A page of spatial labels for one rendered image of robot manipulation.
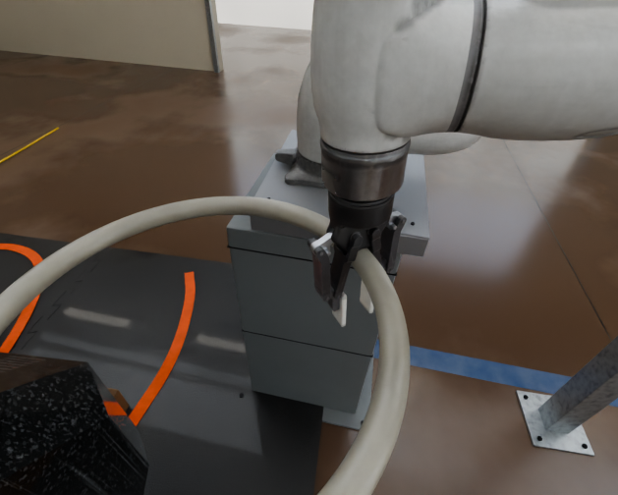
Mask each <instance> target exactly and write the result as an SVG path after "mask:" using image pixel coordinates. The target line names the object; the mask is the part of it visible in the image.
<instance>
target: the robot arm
mask: <svg viewBox="0 0 618 495"><path fill-rule="evenodd" d="M614 135H618V0H313V9H312V22H311V39H310V61H309V64H308V66H307V69H306V71H305V74H304V77H303V81H302V84H301V88H300V92H299V96H298V106H297V140H298V146H296V148H287V149H277V150H276V152H277V153H276V154H275V159H276V160H277V161H279V162H282V163H285V164H288V165H291V166H292V167H291V169H290V171H289V172H288V173H287V174H286V175H285V183H286V184H288V185H303V186H310V187H316V188H323V189H328V212H329V218H330V222H329V225H328V227H327V230H326V235H324V236H323V237H321V238H320V239H319V240H316V239H315V238H311V239H309V240H308V246H309V248H310V250H311V251H312V262H313V276H314V288H315V290H316V291H317V292H318V294H319V295H320V297H321V298H322V299H323V301H324V302H327V301H328V304H329V306H330V307H331V308H332V314H333V315H334V317H335V318H336V320H337V321H338V322H339V324H340V325H341V327H343V326H345V325H346V309H347V296H346V294H345V293H344V292H343V290H344V287H345V284H346V280H347V277H348V273H349V270H350V267H351V263H352V261H355V260H356V256H357V253H358V251H359V250H360V249H362V248H367V249H368V250H369V251H370V252H371V253H372V254H373V255H374V257H375V258H376V259H377V260H378V262H379V263H380V264H381V266H382V267H383V269H384V270H385V272H387V273H391V272H392V271H393V270H394V265H395V260H396V255H397V250H398V244H399V240H400V235H401V231H402V229H403V227H404V225H405V223H406V221H407V218H406V217H405V216H404V215H402V214H401V213H400V212H398V211H397V210H396V209H395V208H393V203H394V196H395V193H396V192H397V191H398V190H399V189H400V188H401V187H402V185H403V182H404V176H405V170H406V164H407V158H408V154H415V155H440V154H448V153H453V152H457V151H460V150H463V149H466V148H469V147H471V146H472V145H473V144H474V143H476V142H477V141H479V140H480V139H481V137H485V138H498V139H509V140H534V141H546V140H574V139H588V138H603V137H609V136H614ZM380 237H381V238H380ZM332 243H334V255H333V259H332V263H331V267H330V259H329V257H328V256H329V255H330V254H331V252H330V246H331V244H332Z"/></svg>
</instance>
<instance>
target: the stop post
mask: <svg viewBox="0 0 618 495"><path fill-rule="evenodd" d="M516 394H517V397H518V400H519V403H520V406H521V409H522V413H523V416H524V419H525V422H526V425H527V428H528V431H529V434H530V437H531V440H532V443H533V446H535V447H540V448H546V449H552V450H558V451H564V452H570V453H576V454H582V455H588V456H594V452H593V450H592V448H591V445H590V442H589V440H588V437H587V435H586V433H585V431H584V429H583V427H582V424H583V423H584V422H586V421H587V420H588V419H590V418H591V417H592V416H594V415H595V414H597V413H598V412H600V411H601V410H603V409H604V408H605V407H607V406H608V405H609V404H611V403H612V402H614V401H615V400H616V399H618V336H617V337H616V338H615V339H614V340H613V341H612V342H610V343H609V344H608V345H607V346H606V347H605V348H604V349H603V350H602V351H601V352H600V353H598V354H597V355H596V356H595V357H594V358H593V359H592V360H591V361H590V362H588V363H587V364H586V365H585V366H584V367H583V368H582V369H581V370H580V371H579V372H578V373H576V374H575V375H574V376H573V377H572V378H571V379H570V380H569V381H568V382H567V383H566V384H564V385H563V386H562V387H561V388H560V389H559V390H558V391H557V392H556V393H555V394H554V395H552V396H549V395H542V394H537V393H530V392H524V391H516Z"/></svg>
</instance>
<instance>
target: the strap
mask: <svg viewBox="0 0 618 495"><path fill-rule="evenodd" d="M0 249H7V250H12V251H16V252H18V253H21V254H23V255H25V256H26V257H28V258H29V259H30V261H31V262H32V264H33V267H34V266H35V265H37V264H38V263H39V262H41V261H42V260H43V259H42V258H41V256H40V255H39V254H38V253H37V252H35V251H34V250H32V249H30V248H28V247H23V246H19V245H13V244H0ZM185 285H186V293H185V301H184V306H183V311H182V315H181V319H180V322H179V326H178V329H177V332H176V335H175V338H174V341H173V343H172V346H171V348H170V350H169V353H168V355H167V357H166V359H165V360H164V362H163V364H162V366H161V368H160V369H159V371H158V373H157V375H156V376H155V378H154V379H153V381H152V383H151V384H150V386H149V387H148V388H147V390H146V391H145V393H144V394H143V396H142V397H141V399H140V401H139V402H138V404H137V405H136V406H135V408H134V409H133V411H132V412H131V414H130V415H129V418H130V420H131V421H132V422H133V424H134V425H135V426H137V425H138V423H139V422H140V420H141V418H142V416H143V415H144V413H145V412H146V410H147V409H148V407H149V406H150V404H151V403H152V401H153V400H154V398H155V397H156V395H157V394H158V392H159V391H160V389H161V387H162V386H163V384H164V383H165V381H166V379H167V377H168V376H169V374H170V372H171V370H172V368H173V366H174V364H175V362H176V360H177V358H178V355H179V353H180V351H181V349H182V347H183V344H184V341H185V338H186V335H187V332H188V329H189V325H190V321H191V317H192V312H193V307H194V301H195V292H196V286H195V276H194V272H189V273H185ZM39 295H40V294H39ZM39 295H38V296H37V297H36V298H35V299H34V300H33V301H32V302H31V303H30V304H29V305H28V306H27V307H26V308H25V309H24V310H23V311H22V313H21V315H20V317H19V318H18V320H17V322H16V324H15V326H14V327H13V329H12V331H11V332H10V334H9V335H8V337H7V339H6V340H5V342H4V343H3V345H2V346H1V347H0V352H1V353H8V352H10V351H11V349H12V348H13V346H14V345H15V343H16V342H17V340H18V339H19V337H20V335H21V334H22V332H23V330H24V328H25V327H26V325H27V323H28V320H29V318H30V316H31V314H32V312H33V310H34V308H35V305H36V303H37V301H38V298H39Z"/></svg>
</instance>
